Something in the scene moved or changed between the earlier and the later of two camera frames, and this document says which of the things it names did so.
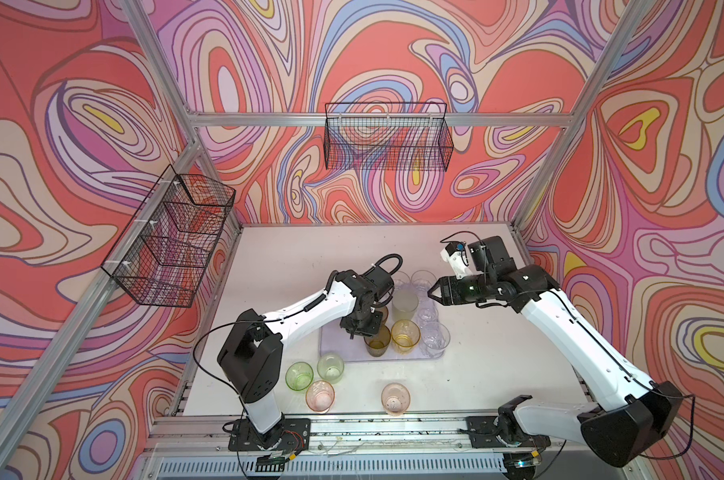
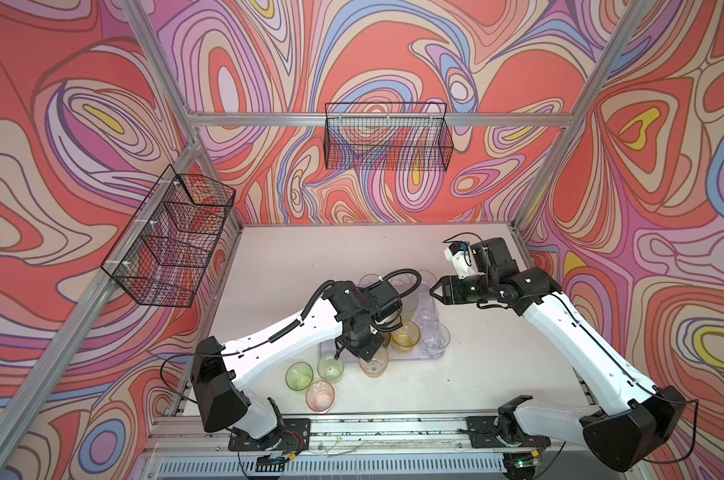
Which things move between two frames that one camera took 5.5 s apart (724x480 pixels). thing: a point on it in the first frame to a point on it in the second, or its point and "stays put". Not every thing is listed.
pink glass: (320, 396) stays put
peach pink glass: (395, 398) to (377, 365)
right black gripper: (445, 286) stays put
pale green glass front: (404, 304) stays put
